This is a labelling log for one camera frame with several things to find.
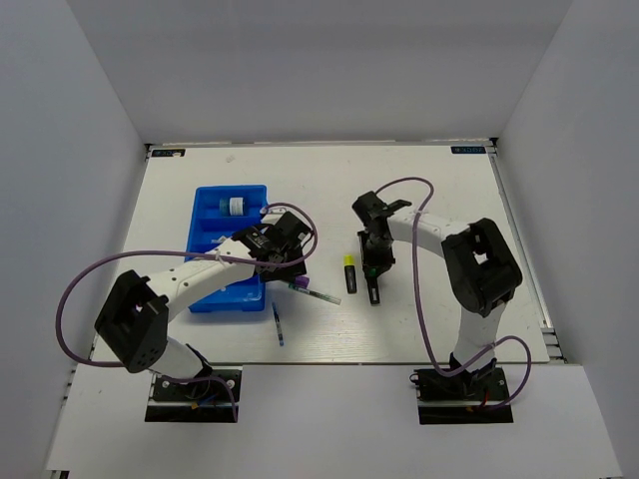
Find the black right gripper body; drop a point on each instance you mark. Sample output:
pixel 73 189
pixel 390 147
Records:
pixel 379 251

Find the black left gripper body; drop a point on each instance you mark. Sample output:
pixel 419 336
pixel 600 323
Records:
pixel 292 253

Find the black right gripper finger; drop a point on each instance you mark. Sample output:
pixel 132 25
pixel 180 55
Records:
pixel 364 253
pixel 385 265

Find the green cap highlighter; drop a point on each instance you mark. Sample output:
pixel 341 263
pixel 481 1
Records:
pixel 371 274

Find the purple cap black marker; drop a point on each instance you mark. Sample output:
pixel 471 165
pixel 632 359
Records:
pixel 301 281

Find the blue gel jar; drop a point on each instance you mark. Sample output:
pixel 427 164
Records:
pixel 233 207

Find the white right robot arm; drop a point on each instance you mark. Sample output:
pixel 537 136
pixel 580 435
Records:
pixel 480 266

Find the yellow cap highlighter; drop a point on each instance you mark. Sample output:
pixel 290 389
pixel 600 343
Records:
pixel 349 274

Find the blue white pen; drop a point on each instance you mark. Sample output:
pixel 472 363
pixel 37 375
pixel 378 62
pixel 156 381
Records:
pixel 278 324

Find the right corner label sticker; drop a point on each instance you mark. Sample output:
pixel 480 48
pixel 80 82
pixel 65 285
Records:
pixel 468 150

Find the corner label sticker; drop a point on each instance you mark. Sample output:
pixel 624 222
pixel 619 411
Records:
pixel 468 150
pixel 168 153

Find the left corner label sticker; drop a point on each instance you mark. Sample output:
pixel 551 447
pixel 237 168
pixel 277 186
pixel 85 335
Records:
pixel 168 153

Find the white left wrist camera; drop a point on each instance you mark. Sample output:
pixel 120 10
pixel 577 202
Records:
pixel 271 217

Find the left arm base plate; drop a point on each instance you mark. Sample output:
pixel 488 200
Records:
pixel 203 402

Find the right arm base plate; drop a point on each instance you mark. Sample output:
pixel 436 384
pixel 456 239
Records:
pixel 450 401

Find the aluminium table edge rail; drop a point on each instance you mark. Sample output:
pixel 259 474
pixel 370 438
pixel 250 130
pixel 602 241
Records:
pixel 522 243

